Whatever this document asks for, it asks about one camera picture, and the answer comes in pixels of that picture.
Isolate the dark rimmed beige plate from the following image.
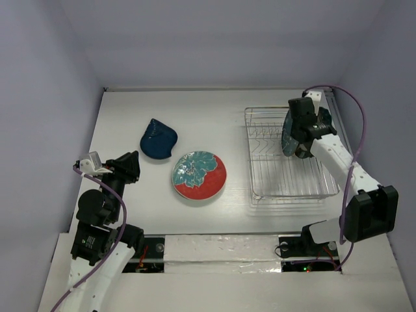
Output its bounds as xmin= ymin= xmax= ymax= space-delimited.
xmin=295 ymin=144 xmax=314 ymax=159

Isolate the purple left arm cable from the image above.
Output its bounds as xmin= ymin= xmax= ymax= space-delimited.
xmin=48 ymin=164 xmax=128 ymax=312

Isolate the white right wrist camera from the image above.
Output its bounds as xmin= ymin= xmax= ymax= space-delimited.
xmin=302 ymin=90 xmax=322 ymax=109

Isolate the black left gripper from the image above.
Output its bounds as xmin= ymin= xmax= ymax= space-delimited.
xmin=97 ymin=149 xmax=140 ymax=220

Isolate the wire dish rack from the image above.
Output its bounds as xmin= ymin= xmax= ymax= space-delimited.
xmin=244 ymin=106 xmax=339 ymax=200

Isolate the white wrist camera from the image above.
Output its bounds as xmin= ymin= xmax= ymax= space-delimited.
xmin=302 ymin=90 xmax=322 ymax=109
xmin=75 ymin=151 xmax=112 ymax=176

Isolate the red and teal floral plate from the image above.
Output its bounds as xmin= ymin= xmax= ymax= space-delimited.
xmin=171 ymin=151 xmax=227 ymax=199

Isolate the dark green scalloped plate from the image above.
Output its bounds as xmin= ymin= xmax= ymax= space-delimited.
xmin=318 ymin=107 xmax=332 ymax=125

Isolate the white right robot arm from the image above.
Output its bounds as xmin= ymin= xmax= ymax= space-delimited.
xmin=281 ymin=96 xmax=398 ymax=255

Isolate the dark teal patterned plate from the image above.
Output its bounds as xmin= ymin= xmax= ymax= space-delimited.
xmin=281 ymin=111 xmax=299 ymax=157

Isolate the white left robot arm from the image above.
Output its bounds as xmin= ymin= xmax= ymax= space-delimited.
xmin=60 ymin=151 xmax=144 ymax=311

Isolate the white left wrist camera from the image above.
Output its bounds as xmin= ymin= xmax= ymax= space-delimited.
xmin=75 ymin=151 xmax=112 ymax=176

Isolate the dark blue leaf-shaped plate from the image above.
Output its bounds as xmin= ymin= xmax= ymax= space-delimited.
xmin=140 ymin=118 xmax=178 ymax=160

